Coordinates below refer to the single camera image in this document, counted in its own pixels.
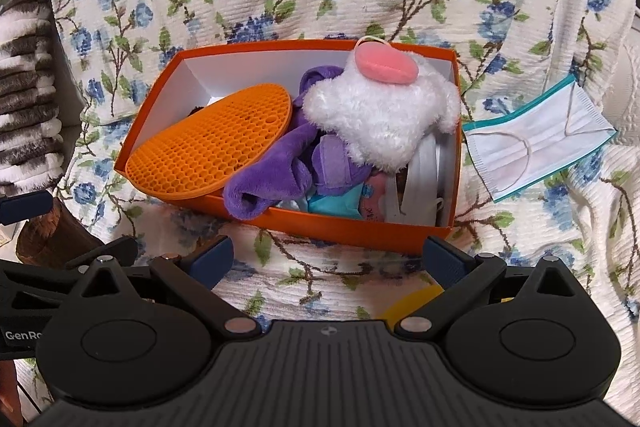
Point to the white plush toy pink nose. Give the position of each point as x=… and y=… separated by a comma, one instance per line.
x=383, y=104

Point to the white teal face mask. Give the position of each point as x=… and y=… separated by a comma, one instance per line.
x=537, y=140

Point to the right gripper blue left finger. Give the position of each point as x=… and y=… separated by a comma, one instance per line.
x=209, y=263

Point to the blue floral white blanket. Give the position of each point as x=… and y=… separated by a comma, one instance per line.
x=108, y=53

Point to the teal small pouch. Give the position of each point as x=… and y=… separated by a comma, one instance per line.
x=340, y=206

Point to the brown white striped fuzzy pillow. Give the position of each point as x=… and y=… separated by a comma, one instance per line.
x=31, y=141

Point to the orange honeycomb silicone mat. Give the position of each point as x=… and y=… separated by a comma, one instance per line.
x=196, y=156

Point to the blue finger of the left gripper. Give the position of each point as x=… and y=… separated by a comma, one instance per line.
x=25, y=206

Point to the purple plush cloth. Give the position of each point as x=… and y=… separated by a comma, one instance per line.
x=303, y=162

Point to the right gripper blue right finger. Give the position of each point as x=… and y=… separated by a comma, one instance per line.
x=446, y=264

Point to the yellow tape roll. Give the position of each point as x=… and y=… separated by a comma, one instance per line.
x=415, y=300

